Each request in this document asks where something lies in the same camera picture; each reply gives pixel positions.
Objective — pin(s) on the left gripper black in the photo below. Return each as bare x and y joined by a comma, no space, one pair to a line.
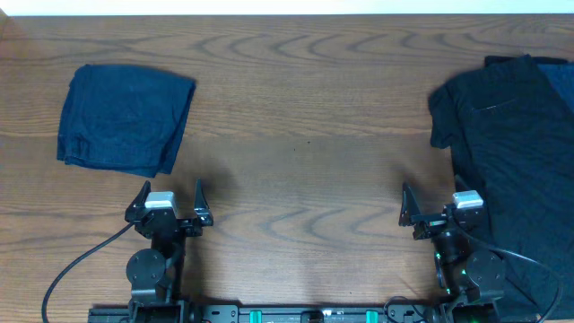
203,214

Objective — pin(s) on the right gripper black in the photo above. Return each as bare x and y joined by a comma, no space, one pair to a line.
431,225

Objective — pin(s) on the black shorts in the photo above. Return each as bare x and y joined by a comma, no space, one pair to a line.
511,139

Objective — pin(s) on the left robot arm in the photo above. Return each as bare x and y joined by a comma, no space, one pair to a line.
155,274

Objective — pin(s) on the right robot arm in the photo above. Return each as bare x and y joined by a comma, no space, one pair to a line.
472,275

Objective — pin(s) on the folded navy blue garment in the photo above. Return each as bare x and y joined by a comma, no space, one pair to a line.
125,118

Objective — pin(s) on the black garment under pile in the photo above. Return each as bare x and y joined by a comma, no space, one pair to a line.
527,60

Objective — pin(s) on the blue garment in pile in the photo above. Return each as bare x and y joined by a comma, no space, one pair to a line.
562,81

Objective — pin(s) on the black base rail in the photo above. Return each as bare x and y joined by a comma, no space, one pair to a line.
394,312

